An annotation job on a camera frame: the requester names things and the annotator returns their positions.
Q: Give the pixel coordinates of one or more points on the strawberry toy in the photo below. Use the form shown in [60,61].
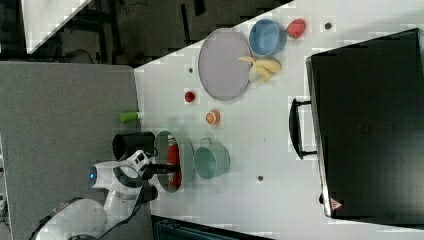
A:
[189,96]

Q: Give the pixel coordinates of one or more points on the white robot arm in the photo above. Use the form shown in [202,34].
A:
[127,187]

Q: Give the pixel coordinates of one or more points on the red fruit toy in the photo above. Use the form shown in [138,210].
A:
[296,28]

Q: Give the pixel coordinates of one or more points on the black cylinder cup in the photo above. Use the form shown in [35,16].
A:
[147,194]

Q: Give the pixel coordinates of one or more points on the blue bowl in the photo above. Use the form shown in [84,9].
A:
[267,38]

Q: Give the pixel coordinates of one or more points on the red ketchup bottle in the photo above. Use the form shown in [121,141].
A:
[173,158]

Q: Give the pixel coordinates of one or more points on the toaster oven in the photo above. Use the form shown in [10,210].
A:
[367,110]

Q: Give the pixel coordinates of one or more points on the orange slice toy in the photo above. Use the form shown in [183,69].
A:
[212,117]

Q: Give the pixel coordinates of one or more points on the grey round plate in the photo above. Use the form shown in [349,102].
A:
[221,72]

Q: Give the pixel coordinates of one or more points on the blue metal frame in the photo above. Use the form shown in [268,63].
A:
[171,229]

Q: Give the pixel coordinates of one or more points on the green mug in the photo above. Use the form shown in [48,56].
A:
[211,159]

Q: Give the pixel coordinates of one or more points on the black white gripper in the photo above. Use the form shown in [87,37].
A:
[146,169]

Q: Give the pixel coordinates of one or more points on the peeled banana toy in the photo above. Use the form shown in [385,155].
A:
[261,68]

